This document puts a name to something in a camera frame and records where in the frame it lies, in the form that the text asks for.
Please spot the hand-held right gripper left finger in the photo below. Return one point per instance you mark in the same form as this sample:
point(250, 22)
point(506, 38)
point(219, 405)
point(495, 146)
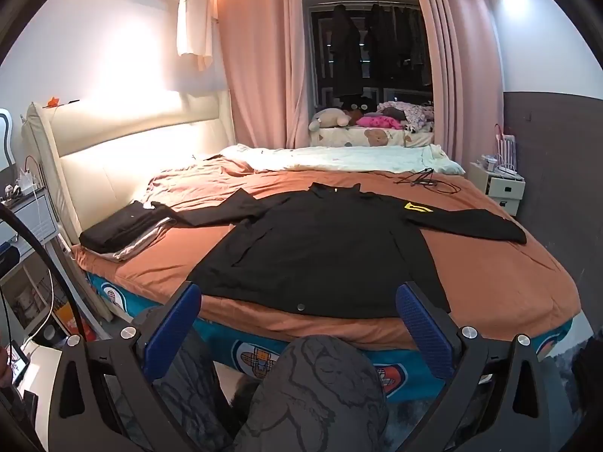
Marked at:
point(172, 325)

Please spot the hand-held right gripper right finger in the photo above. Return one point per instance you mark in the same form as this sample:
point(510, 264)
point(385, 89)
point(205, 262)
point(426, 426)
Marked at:
point(419, 325)

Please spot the black jacket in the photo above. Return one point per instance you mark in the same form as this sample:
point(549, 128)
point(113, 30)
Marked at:
point(320, 254)

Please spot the pile of patterned clothes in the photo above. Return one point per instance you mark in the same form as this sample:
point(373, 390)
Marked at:
point(410, 114)

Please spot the folded grey garment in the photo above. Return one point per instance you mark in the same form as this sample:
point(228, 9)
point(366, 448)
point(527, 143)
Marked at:
point(136, 247)

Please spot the folded black garment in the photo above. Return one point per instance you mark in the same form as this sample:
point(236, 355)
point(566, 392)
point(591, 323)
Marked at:
point(117, 228)

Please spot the person's patterned grey pants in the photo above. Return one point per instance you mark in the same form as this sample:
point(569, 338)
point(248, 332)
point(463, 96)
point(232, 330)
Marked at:
point(311, 395)

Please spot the smartphone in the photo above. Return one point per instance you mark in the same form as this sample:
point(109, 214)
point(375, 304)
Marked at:
point(20, 362)

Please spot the white nightstand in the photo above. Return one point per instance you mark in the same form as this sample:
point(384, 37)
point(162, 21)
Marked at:
point(501, 188)

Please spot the cream padded bed headboard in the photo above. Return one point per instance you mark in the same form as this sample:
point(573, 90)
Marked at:
point(122, 150)

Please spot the white bedside desk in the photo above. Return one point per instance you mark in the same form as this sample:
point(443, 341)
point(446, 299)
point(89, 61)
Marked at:
point(26, 216)

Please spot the pale green duvet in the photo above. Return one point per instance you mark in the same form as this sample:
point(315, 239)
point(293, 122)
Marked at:
point(339, 157)

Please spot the bear print window cushion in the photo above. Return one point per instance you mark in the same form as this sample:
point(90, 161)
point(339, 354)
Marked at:
point(367, 137)

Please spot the pink striped bag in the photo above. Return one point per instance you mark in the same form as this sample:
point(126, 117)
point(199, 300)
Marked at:
point(506, 148)

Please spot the pink cloth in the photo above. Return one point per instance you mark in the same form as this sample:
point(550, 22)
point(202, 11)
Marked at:
point(377, 121)

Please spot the beige plush toy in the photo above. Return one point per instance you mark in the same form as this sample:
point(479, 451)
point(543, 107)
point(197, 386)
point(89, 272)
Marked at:
point(329, 118)

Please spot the orange toy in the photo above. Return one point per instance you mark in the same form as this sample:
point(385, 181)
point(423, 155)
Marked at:
point(52, 101)

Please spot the pink curtain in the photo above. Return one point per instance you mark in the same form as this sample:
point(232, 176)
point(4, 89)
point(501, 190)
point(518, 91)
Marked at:
point(466, 70)
point(264, 56)

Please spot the dark hanging coat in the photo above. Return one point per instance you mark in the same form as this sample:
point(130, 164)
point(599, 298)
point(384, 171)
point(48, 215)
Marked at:
point(384, 42)
point(346, 52)

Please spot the white hanging shirt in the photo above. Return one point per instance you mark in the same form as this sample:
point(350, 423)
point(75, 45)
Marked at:
point(193, 19)

